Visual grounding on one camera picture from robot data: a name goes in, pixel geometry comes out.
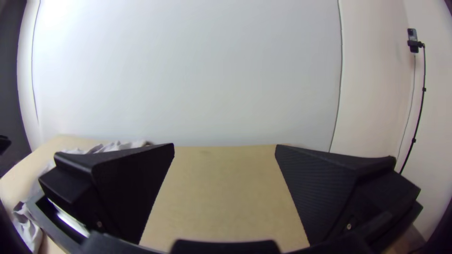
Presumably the small black camera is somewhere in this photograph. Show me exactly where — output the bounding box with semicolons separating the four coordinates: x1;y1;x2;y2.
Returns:
407;28;426;54

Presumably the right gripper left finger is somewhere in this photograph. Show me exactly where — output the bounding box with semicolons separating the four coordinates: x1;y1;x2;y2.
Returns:
38;143;175;245

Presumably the black tripod stand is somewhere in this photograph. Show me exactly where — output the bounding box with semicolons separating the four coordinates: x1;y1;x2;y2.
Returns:
399;42;427;174

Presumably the grey t-shirt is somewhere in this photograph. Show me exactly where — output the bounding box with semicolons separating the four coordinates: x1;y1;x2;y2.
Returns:
12;140;153;253

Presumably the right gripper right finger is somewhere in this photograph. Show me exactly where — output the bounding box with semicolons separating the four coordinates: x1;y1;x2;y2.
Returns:
274;143;421;246

